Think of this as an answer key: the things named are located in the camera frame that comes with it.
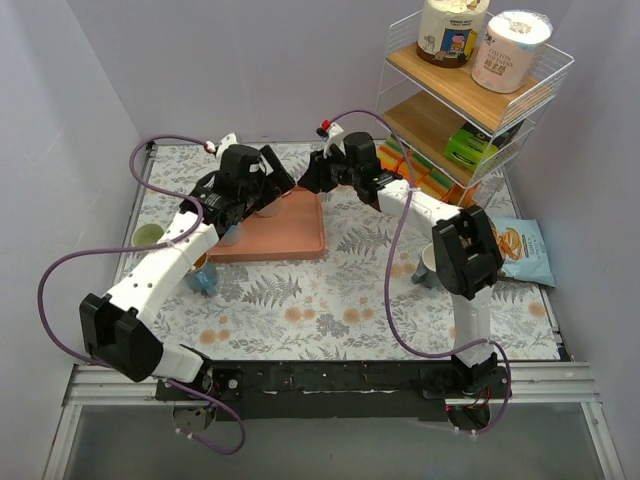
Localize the pink mug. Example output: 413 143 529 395
255 196 283 218

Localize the blue white gradient mug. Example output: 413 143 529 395
218 223 243 247

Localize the blue butterfly mug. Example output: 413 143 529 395
184 253 218 297

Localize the green ceramic mug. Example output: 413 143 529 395
131 223 164 247

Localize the dark grey mug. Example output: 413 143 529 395
411 244 442 289

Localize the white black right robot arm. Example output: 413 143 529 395
298 124 503 398

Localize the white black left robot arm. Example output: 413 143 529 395
79 143 295 400

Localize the orange sponge pack left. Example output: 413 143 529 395
377 138 409 178

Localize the orange sponge pack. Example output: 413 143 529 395
404 151 432 190
417 169 477 207
377 138 409 178

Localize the terracotta pink tray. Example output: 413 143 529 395
209 189 326 263

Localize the orange sponge pack middle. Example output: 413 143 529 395
404 151 432 190

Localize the orange sponge pack right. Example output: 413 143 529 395
417 169 477 207

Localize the green tissue box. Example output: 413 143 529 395
444 122 522 171

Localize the floral tablecloth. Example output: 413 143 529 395
149 145 560 361

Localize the brown cartoon tissue roll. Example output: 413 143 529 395
416 0 490 68

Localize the pink toilet paper roll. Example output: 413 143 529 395
471 9 553 94

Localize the blue brown chips bag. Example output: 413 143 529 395
489 215 555 287

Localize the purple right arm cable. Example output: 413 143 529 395
327 110 514 435

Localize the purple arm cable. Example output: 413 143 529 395
327 110 514 435
37 133 247 455

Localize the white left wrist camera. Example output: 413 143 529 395
203 132 239 160

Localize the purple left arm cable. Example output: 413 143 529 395
37 133 247 455

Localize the white wire shelf rack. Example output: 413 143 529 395
375 12 574 207

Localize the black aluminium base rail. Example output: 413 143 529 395
62 359 601 424

